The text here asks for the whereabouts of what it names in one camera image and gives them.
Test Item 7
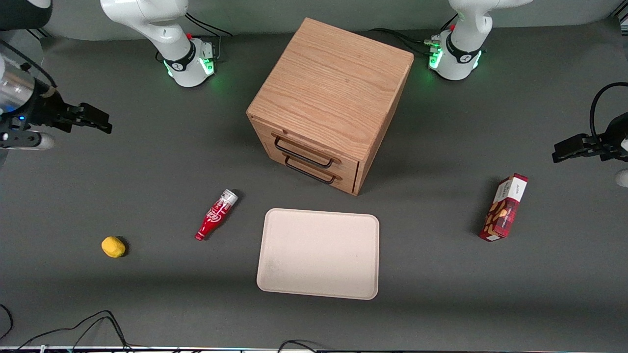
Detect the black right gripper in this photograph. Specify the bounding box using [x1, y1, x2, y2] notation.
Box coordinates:
[22, 87, 113, 134]

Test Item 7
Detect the black right base cable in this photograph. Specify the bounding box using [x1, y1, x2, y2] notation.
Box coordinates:
[184, 12, 234, 62]

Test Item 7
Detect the wooden drawer cabinet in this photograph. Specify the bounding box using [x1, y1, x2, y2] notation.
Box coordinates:
[246, 18, 415, 197]

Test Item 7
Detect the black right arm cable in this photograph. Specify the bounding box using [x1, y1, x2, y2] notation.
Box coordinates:
[0, 39, 57, 90]

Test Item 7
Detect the red cookie box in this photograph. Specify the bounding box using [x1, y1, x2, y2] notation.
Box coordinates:
[478, 173, 529, 242]

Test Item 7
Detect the yellow lemon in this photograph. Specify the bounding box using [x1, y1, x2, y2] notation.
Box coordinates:
[101, 236, 127, 259]

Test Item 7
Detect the black table edge cable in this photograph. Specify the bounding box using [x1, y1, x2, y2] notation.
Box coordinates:
[0, 303, 14, 340]
[277, 339, 320, 353]

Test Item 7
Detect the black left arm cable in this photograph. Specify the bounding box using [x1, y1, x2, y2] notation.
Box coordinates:
[590, 82, 628, 144]

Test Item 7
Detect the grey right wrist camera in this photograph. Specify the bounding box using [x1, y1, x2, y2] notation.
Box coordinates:
[0, 130, 55, 151]

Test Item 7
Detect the black left base cable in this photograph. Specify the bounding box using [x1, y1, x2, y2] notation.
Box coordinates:
[368, 27, 441, 55]

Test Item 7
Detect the black metal drawer handle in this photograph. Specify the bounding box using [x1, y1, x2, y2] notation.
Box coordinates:
[284, 155, 341, 185]
[273, 135, 335, 169]

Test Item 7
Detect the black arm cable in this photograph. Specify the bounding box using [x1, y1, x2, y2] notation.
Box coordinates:
[0, 39, 57, 90]
[590, 82, 628, 144]

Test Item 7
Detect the black looped table cable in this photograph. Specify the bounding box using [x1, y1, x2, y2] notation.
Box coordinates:
[15, 309, 134, 352]

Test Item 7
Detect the beige plastic tray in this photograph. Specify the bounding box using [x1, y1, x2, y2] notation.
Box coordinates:
[257, 208, 381, 301]

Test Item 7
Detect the black base cable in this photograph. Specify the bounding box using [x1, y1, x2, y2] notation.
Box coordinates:
[368, 27, 441, 55]
[184, 12, 234, 62]

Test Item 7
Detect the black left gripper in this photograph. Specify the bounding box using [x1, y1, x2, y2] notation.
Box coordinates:
[552, 112, 628, 164]

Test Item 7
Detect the wooden drawer front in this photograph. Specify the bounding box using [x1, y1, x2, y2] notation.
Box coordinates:
[264, 145, 359, 195]
[252, 119, 362, 179]

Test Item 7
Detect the red coke bottle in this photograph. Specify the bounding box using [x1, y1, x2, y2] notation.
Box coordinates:
[195, 189, 239, 242]

